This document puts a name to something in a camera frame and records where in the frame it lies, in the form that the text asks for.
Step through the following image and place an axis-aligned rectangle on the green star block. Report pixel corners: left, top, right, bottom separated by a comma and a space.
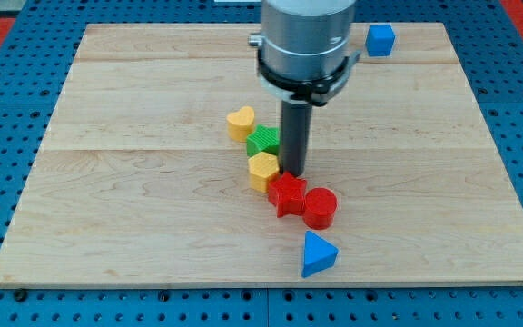
246, 124, 280, 157

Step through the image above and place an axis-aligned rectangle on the black clamp ring mount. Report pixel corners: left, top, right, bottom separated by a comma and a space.
257, 50, 361, 107

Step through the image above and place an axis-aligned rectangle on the blue cube block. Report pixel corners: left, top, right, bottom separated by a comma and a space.
365, 25, 395, 57

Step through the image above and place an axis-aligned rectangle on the yellow heart block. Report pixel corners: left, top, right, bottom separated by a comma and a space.
226, 106, 255, 143

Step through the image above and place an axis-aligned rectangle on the wooden board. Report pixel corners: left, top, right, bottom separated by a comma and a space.
0, 23, 523, 289

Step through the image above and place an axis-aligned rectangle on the yellow hexagon block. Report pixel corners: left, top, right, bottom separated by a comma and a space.
248, 152, 280, 193

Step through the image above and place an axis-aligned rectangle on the red star block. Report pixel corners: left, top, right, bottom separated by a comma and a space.
268, 172, 307, 218

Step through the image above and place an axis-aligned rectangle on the red cylinder block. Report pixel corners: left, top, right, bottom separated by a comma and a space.
302, 187, 338, 230

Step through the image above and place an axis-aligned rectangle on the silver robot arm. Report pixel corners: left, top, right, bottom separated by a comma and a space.
249, 0, 360, 176

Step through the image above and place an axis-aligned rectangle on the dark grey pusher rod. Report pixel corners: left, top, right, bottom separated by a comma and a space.
278, 102, 312, 176

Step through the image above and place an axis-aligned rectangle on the blue triangle block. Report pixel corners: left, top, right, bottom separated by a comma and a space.
301, 231, 339, 278

